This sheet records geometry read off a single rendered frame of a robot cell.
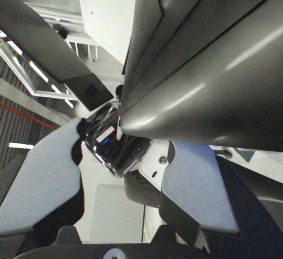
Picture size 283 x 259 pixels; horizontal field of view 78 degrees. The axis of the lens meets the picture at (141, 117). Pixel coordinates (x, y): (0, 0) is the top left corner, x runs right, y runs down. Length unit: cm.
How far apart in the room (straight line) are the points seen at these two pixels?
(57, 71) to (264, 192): 34
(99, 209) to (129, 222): 121
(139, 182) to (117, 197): 694
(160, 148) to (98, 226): 743
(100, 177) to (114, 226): 534
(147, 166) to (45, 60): 24
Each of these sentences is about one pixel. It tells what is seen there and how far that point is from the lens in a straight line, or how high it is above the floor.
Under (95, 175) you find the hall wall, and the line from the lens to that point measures 1250.
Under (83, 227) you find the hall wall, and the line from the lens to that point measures 1323.
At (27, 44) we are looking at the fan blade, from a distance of 33.
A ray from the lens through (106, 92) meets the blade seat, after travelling 36.
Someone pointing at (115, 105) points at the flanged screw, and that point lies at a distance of 24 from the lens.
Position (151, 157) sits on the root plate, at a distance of 31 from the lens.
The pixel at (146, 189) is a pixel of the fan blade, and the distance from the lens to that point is 49.
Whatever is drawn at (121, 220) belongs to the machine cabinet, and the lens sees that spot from 761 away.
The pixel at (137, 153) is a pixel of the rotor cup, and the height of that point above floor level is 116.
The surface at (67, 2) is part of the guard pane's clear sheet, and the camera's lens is 107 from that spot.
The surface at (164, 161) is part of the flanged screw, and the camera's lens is 29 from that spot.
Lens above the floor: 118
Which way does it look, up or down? 6 degrees down
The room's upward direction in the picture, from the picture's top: 84 degrees counter-clockwise
